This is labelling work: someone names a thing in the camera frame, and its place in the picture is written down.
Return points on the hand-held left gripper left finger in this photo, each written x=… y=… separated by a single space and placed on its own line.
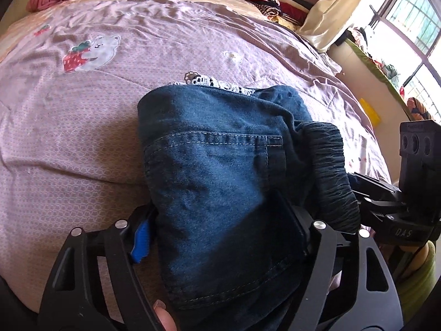
x=140 y=241

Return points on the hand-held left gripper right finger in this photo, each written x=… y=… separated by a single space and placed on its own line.
x=306 y=236

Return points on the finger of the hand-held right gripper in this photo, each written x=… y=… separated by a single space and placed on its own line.
x=382 y=207
x=375 y=184

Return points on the blue denim pants lace trim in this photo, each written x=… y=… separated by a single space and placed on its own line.
x=220 y=186

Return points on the person's right forearm green sleeve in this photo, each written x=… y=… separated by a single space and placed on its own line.
x=418 y=282

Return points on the person's left hand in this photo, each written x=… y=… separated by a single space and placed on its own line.
x=167 y=317

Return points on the purple bear print quilt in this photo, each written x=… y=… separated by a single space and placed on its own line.
x=86 y=127

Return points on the barred window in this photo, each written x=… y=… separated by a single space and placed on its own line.
x=413 y=17

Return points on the cream curtain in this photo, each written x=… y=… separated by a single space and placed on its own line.
x=341 y=10

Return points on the stack of folded clothes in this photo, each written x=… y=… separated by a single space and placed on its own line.
x=275 y=0

